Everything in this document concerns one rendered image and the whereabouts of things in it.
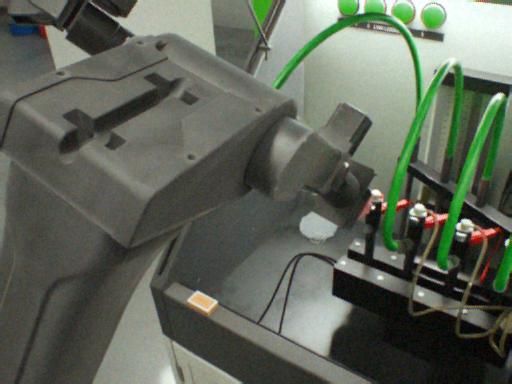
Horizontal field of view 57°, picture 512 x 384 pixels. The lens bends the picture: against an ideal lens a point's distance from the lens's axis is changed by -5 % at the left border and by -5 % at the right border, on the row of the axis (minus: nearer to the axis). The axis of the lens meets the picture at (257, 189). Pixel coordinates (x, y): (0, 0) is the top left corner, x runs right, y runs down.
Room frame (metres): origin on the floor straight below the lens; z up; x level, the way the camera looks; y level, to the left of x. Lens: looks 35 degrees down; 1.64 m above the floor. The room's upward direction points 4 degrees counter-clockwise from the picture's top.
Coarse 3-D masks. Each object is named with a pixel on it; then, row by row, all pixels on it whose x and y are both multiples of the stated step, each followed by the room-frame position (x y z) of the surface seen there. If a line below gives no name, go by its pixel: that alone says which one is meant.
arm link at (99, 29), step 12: (84, 0) 0.64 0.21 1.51; (96, 0) 0.64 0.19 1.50; (72, 12) 0.63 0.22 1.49; (84, 12) 0.61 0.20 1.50; (96, 12) 0.62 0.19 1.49; (108, 12) 0.66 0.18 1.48; (120, 12) 0.65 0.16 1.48; (72, 24) 0.61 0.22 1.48; (84, 24) 0.60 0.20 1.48; (96, 24) 0.61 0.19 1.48; (108, 24) 0.62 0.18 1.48; (72, 36) 0.60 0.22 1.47; (84, 36) 0.60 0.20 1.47; (96, 36) 0.60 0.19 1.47; (108, 36) 0.61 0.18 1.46; (84, 48) 0.61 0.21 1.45; (96, 48) 0.60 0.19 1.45
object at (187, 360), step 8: (176, 344) 0.66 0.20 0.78; (176, 352) 0.66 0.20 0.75; (184, 352) 0.64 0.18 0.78; (184, 360) 0.65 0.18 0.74; (192, 360) 0.63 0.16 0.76; (200, 360) 0.61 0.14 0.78; (176, 368) 0.66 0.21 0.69; (184, 368) 0.65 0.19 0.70; (192, 368) 0.63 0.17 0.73; (200, 368) 0.62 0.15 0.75; (208, 368) 0.60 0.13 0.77; (216, 368) 0.59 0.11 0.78; (184, 376) 0.65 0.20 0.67; (192, 376) 0.64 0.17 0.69; (200, 376) 0.62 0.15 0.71; (208, 376) 0.60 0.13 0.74; (216, 376) 0.59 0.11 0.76; (224, 376) 0.57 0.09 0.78
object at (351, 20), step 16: (352, 16) 0.74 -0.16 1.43; (368, 16) 0.75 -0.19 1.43; (384, 16) 0.77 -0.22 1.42; (336, 32) 0.72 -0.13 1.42; (400, 32) 0.79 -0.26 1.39; (304, 48) 0.69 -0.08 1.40; (416, 48) 0.81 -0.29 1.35; (288, 64) 0.68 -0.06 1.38; (416, 64) 0.82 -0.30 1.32; (416, 80) 0.82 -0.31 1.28; (416, 96) 0.83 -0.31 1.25
